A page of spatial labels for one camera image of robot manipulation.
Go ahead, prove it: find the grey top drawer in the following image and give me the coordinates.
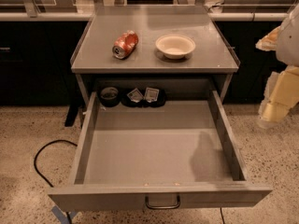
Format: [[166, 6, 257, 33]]
[[49, 91, 272, 211]]

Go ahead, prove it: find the black oval tray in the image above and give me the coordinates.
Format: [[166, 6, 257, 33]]
[[121, 89, 166, 107]]

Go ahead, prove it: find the black round container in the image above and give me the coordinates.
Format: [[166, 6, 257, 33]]
[[99, 87, 120, 107]]

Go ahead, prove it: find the left white tag card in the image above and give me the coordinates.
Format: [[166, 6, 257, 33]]
[[127, 88, 144, 103]]

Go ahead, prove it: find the crushed red soda can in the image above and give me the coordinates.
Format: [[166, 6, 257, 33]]
[[112, 30, 138, 60]]

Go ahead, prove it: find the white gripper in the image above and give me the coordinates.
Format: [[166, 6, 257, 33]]
[[255, 4, 299, 129]]

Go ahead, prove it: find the grey metal cabinet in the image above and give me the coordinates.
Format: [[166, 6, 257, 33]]
[[71, 6, 239, 102]]

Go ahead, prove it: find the white paper bowl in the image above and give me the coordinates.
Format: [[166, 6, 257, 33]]
[[155, 35, 196, 60]]

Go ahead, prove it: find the right white tag card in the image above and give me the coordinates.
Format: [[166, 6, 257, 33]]
[[145, 88, 159, 103]]

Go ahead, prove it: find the black floor cable left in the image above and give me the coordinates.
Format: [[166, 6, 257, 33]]
[[33, 139, 78, 189]]

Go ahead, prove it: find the white tag card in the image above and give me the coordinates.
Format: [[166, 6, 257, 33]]
[[145, 88, 159, 103], [127, 88, 144, 103]]

